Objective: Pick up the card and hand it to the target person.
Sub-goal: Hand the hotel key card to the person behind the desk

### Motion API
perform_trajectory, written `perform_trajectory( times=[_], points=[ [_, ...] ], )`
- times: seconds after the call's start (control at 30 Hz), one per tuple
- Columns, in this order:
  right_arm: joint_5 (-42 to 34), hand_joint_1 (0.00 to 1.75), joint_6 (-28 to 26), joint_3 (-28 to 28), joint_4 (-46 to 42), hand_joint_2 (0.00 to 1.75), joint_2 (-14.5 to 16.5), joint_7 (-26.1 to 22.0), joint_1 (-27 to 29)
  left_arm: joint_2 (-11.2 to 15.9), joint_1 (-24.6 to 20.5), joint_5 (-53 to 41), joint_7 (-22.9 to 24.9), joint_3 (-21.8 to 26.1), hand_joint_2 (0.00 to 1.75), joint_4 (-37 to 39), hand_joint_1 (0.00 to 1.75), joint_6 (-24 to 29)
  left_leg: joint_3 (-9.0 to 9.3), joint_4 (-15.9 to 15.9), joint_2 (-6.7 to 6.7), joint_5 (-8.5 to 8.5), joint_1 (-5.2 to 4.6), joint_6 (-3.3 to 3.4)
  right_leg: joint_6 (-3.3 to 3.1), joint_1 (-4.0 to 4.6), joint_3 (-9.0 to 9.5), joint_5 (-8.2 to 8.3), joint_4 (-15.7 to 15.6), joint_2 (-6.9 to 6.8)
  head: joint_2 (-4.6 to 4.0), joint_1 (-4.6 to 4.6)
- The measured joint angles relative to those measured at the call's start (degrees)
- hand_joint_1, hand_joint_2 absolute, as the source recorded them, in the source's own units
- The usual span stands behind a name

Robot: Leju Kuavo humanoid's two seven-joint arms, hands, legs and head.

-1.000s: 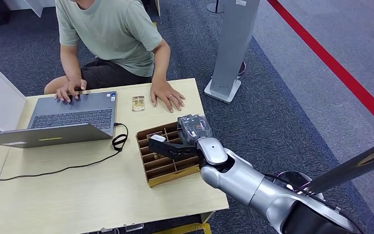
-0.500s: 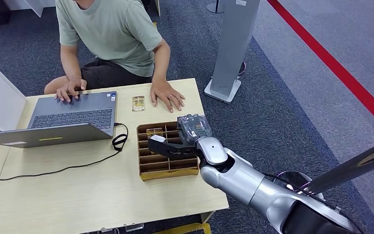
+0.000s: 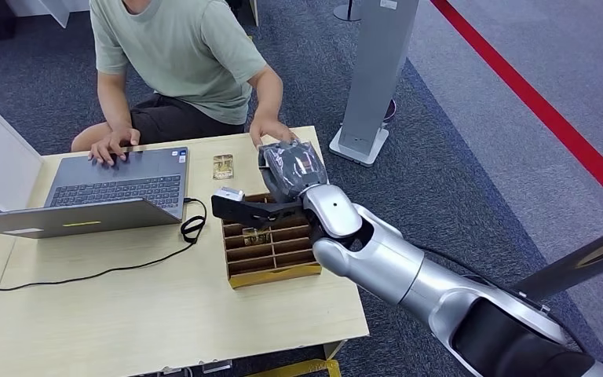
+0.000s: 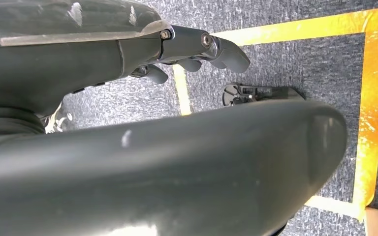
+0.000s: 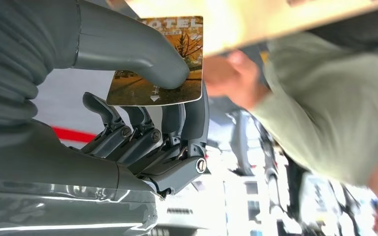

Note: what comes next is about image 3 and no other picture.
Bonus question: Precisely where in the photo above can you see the white partition box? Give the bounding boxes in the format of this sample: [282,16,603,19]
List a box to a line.
[0,88,45,214]

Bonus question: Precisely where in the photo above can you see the wooden slotted card box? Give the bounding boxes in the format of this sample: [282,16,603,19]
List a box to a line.
[221,192,323,291]

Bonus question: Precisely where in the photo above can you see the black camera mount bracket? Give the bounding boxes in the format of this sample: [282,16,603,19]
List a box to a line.
[210,195,305,230]

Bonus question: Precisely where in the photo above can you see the yellow metal frame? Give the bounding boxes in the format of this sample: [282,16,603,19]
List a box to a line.
[244,359,342,377]

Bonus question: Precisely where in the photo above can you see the dark metal pole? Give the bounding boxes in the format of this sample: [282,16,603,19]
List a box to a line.
[509,205,603,303]

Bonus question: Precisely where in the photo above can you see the round stanchion base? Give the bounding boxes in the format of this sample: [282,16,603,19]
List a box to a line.
[332,0,364,22]

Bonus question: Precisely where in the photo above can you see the grey pillar stand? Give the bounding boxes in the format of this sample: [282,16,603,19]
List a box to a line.
[328,0,420,167]

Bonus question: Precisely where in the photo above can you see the person's left hand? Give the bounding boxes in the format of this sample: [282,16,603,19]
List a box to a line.
[249,116,298,149]

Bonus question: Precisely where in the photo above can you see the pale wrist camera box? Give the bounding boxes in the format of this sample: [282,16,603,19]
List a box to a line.
[214,187,245,203]

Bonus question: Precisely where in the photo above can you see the grey laptop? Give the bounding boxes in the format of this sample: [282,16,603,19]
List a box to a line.
[0,146,190,240]

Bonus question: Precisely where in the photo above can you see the person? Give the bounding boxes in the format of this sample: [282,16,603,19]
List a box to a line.
[71,0,298,167]

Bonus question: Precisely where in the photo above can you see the person's right hand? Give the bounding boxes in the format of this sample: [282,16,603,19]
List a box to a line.
[88,127,141,167]

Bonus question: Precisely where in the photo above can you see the black laptop cable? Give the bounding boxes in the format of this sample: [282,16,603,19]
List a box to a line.
[0,197,208,292]

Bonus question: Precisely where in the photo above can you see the patterned card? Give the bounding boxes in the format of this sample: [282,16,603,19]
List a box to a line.
[212,153,235,181]
[243,227,272,247]

